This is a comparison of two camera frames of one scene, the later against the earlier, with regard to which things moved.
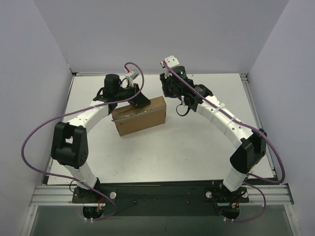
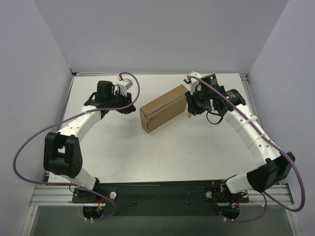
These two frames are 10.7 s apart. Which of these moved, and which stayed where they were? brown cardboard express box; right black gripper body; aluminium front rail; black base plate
Moved: right black gripper body; brown cardboard express box
Stayed: aluminium front rail; black base plate
